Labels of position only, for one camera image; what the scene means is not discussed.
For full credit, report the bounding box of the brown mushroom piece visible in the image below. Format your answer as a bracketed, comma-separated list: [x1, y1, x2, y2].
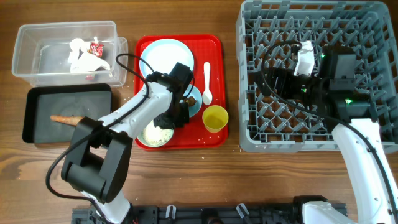
[185, 96, 197, 107]

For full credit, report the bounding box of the small light blue plate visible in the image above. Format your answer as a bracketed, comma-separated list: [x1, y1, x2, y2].
[180, 84, 203, 118]

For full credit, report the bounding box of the light green bowl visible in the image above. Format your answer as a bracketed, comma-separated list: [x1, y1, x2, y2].
[136, 121, 175, 148]

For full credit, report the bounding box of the white plastic spoon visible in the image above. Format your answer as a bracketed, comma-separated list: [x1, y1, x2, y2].
[202, 62, 213, 105]

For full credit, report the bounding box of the yellow plastic cup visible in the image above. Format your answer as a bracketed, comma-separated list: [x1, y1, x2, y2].
[202, 105, 229, 133]

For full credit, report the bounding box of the red snack wrapper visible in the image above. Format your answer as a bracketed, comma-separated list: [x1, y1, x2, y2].
[87, 42, 104, 58]

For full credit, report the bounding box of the white napkin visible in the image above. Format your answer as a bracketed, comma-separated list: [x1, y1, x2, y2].
[68, 38, 111, 73]

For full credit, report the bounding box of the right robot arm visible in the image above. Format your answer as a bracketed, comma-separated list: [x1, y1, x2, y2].
[253, 40, 397, 223]

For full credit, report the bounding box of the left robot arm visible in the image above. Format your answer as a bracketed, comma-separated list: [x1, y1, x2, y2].
[61, 63, 193, 223]

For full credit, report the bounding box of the black food waste tray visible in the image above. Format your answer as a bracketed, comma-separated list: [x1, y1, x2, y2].
[22, 83, 112, 144]

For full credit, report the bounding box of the grey dishwasher rack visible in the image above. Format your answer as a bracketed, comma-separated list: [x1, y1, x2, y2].
[236, 1, 397, 153]

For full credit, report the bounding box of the clear plastic waste bin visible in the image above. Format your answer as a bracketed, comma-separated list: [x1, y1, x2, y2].
[12, 21, 128, 86]

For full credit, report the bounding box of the red serving tray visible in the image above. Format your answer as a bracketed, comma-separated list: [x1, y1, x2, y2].
[134, 34, 228, 151]

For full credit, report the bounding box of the large light blue plate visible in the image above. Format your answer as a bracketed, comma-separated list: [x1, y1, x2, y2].
[139, 39, 195, 78]

